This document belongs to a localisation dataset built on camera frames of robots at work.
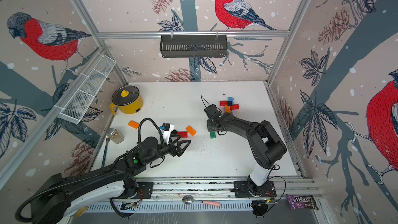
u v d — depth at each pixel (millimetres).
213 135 917
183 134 925
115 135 839
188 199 722
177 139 778
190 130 925
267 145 469
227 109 1014
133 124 971
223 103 1037
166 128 672
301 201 685
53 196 407
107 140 902
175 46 949
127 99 988
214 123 675
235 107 1055
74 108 799
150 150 582
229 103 1018
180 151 669
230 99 1072
